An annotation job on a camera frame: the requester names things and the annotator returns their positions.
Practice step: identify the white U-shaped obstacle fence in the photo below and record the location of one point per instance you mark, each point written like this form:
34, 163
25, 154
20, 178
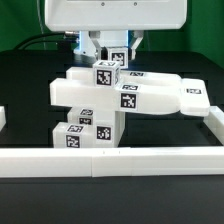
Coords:
34, 162

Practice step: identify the white tagged cube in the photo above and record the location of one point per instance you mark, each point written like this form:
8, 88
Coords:
119, 54
106, 73

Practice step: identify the white chair seat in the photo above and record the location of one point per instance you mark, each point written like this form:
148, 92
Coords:
108, 128

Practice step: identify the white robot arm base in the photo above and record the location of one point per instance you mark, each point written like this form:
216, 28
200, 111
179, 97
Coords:
85, 47

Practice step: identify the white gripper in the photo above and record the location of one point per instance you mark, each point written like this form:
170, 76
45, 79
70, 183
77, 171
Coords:
113, 15

